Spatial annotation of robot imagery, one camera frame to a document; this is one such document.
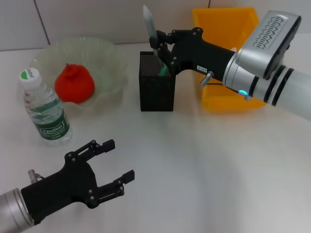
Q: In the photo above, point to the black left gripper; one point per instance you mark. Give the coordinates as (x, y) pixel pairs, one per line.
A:
(65, 187)

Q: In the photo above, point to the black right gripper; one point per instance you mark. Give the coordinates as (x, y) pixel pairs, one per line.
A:
(194, 51)

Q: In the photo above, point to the green pen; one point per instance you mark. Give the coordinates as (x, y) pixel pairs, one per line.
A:
(163, 71)

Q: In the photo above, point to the grey marker pen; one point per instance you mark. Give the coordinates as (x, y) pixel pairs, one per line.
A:
(149, 24)

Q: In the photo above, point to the orange fruit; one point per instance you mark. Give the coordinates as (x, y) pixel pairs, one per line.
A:
(73, 85)

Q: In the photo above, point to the clear plastic water bottle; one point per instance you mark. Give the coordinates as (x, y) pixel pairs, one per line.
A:
(46, 109)

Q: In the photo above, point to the black mesh pen holder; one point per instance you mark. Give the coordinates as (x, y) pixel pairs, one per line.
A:
(156, 94)

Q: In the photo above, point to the green glass fruit plate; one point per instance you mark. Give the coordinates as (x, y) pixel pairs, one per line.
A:
(104, 60)

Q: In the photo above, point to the yellow plastic bin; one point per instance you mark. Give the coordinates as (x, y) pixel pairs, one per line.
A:
(218, 26)

